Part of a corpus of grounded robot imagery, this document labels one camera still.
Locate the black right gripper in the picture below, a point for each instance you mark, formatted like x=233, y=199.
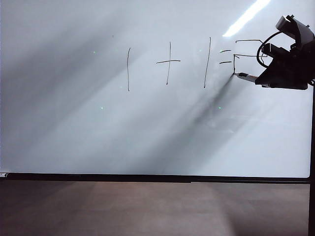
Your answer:
x=288, y=52

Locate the white whiteboard marker pen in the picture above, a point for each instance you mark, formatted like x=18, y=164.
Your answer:
x=246, y=76

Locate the black metal whiteboard stand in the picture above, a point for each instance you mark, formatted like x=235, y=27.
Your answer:
x=312, y=172

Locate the small white tag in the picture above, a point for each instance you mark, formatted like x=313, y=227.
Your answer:
x=3, y=175

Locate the grey wrist camera housing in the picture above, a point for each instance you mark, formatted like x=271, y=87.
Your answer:
x=292, y=24

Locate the white whiteboard with black frame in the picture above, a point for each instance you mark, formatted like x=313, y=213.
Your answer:
x=73, y=110

